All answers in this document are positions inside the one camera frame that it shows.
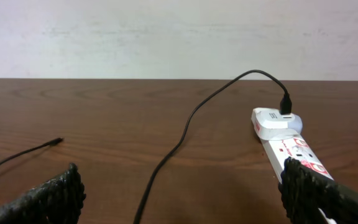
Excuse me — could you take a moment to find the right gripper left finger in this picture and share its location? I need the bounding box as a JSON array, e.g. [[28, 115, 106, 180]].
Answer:
[[0, 163, 86, 224]]

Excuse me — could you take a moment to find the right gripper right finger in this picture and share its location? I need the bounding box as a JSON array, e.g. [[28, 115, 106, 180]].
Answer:
[[278, 157, 358, 224]]

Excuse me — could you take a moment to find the black USB charging cable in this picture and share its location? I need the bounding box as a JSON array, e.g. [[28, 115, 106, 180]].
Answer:
[[0, 69, 293, 224]]

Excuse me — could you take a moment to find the white USB charger plug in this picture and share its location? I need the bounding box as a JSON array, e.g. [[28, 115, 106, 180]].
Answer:
[[251, 108, 303, 141]]

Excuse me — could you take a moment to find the white power strip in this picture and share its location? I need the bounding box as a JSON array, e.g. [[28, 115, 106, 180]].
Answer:
[[261, 135, 333, 183]]

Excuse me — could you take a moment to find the white power strip cord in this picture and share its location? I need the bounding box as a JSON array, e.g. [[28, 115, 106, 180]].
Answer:
[[318, 207, 338, 224]]

